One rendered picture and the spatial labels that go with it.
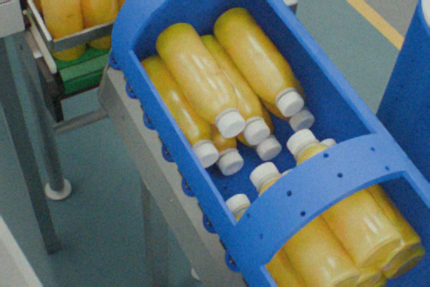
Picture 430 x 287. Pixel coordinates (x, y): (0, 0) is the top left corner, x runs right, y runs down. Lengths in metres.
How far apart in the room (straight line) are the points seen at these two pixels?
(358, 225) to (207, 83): 0.32
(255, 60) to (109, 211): 1.23
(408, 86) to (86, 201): 1.17
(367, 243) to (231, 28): 0.44
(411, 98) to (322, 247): 0.64
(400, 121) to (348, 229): 0.68
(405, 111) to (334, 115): 0.40
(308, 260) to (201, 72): 0.33
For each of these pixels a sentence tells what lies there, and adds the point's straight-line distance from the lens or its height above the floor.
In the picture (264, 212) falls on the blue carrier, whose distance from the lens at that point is 0.91.
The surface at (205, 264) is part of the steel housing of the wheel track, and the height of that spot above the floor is 0.87.
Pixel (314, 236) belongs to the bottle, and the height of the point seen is 1.15.
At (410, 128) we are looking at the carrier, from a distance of 1.56.
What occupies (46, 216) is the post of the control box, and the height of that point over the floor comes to 0.22.
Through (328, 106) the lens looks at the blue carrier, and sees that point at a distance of 1.18.
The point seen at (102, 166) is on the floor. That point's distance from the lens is 2.35.
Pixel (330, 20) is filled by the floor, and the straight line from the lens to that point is 2.84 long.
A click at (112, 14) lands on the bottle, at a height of 0.99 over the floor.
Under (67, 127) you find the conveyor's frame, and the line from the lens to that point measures 2.07.
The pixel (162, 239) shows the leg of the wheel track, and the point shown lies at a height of 0.37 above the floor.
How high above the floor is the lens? 1.97
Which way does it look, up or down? 52 degrees down
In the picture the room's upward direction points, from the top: 11 degrees clockwise
